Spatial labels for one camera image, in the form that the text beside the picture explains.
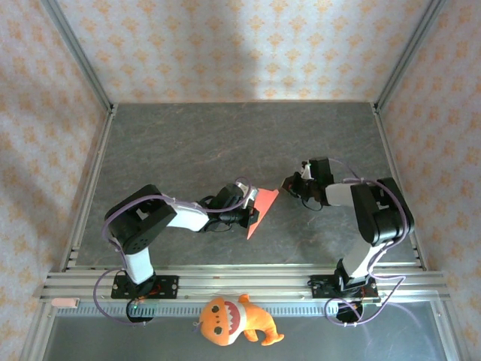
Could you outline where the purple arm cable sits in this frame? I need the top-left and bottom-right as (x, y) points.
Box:
(322, 157), (410, 328)
(92, 176), (253, 328)

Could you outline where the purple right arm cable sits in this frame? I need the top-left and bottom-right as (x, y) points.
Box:
(322, 157), (410, 328)

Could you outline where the aluminium lower frame bar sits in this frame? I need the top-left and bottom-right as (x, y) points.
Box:
(430, 300), (473, 361)
(18, 300), (57, 361)

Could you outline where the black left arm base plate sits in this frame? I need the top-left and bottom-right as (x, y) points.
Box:
(111, 275), (180, 300)

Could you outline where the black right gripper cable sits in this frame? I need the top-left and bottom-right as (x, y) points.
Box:
(301, 198), (325, 213)

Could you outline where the orange shark plush toy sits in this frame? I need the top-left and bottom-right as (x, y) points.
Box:
(192, 293), (286, 347)

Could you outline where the aluminium side rail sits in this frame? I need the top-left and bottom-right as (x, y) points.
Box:
(371, 103), (428, 272)
(59, 105), (118, 272)

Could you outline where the aluminium frame post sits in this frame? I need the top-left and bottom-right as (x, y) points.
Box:
(371, 0), (449, 114)
(40, 0), (116, 114)

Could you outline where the grey slotted cable duct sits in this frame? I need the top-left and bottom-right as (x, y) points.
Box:
(56, 301), (380, 319)

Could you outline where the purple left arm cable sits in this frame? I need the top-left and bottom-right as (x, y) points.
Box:
(92, 176), (253, 328)

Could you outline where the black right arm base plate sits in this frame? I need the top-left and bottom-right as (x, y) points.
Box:
(308, 274), (378, 300)

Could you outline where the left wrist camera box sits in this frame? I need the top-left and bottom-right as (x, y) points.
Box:
(240, 184), (259, 206)

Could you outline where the pink paper sheet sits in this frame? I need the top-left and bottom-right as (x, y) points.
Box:
(246, 187), (280, 241)

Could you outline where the long aluminium mounting rail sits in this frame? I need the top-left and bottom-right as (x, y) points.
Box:
(39, 265), (450, 302)

